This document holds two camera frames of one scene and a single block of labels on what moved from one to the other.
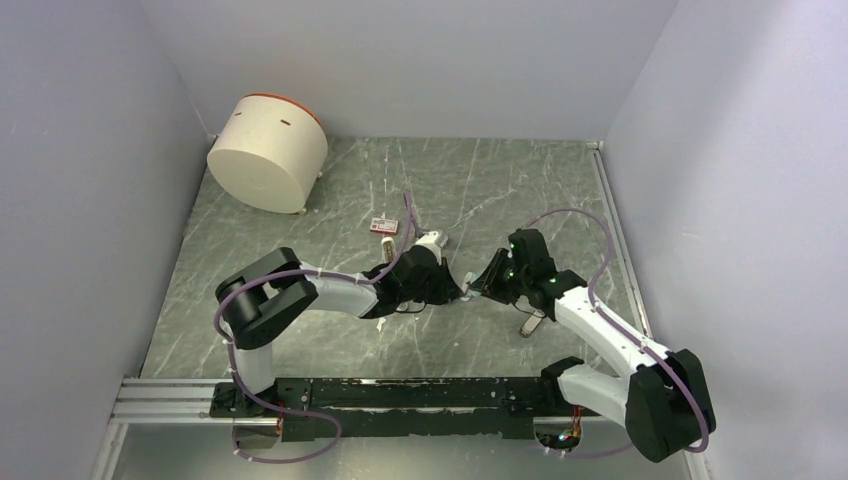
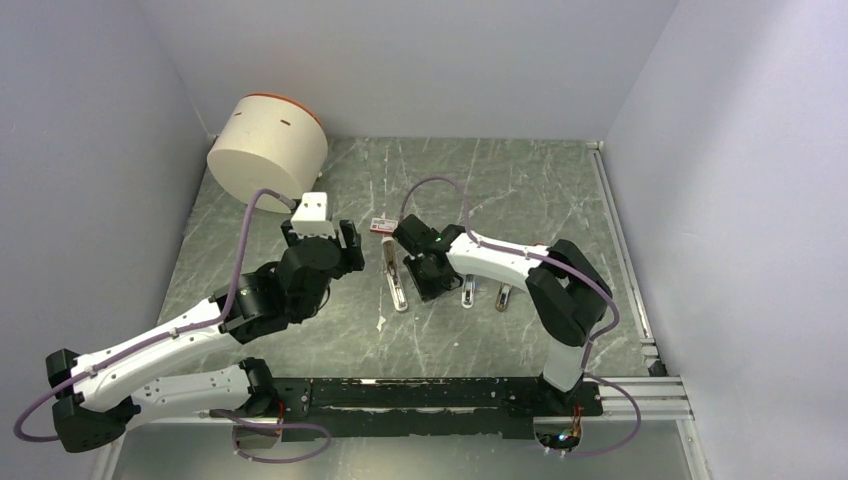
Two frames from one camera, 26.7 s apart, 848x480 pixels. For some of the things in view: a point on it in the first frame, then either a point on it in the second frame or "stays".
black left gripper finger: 450,291 to 352,241
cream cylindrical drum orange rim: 271,152 stays
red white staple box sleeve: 386,226 stays
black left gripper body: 431,288 to 310,307
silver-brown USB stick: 531,323 to 503,297
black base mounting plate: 307,408 stays
